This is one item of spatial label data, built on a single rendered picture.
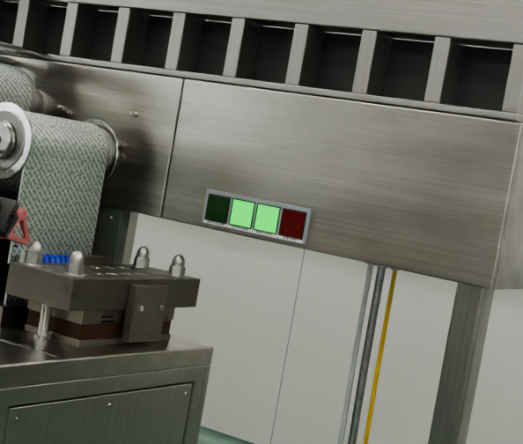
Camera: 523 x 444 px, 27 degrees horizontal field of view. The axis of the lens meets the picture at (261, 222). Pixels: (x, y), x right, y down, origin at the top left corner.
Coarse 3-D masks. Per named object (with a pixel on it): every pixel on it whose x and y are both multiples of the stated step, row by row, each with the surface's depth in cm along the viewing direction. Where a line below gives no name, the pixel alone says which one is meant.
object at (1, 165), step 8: (0, 112) 214; (8, 112) 212; (8, 120) 212; (16, 120) 211; (16, 128) 211; (24, 136) 210; (16, 144) 211; (24, 144) 210; (16, 152) 211; (0, 160) 213; (8, 160) 212; (16, 160) 211; (0, 168) 213
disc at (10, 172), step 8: (0, 104) 214; (8, 104) 213; (16, 112) 212; (24, 112) 211; (24, 120) 211; (24, 128) 210; (32, 136) 210; (32, 144) 210; (24, 152) 210; (24, 160) 210; (8, 168) 212; (16, 168) 211; (0, 176) 213; (8, 176) 212
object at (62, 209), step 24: (24, 168) 211; (24, 192) 212; (48, 192) 217; (72, 192) 223; (96, 192) 229; (48, 216) 219; (72, 216) 224; (96, 216) 231; (48, 240) 220; (72, 240) 226
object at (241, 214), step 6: (234, 204) 224; (240, 204) 223; (246, 204) 222; (252, 204) 221; (234, 210) 223; (240, 210) 223; (246, 210) 222; (252, 210) 221; (234, 216) 223; (240, 216) 223; (246, 216) 222; (234, 222) 223; (240, 222) 223; (246, 222) 222
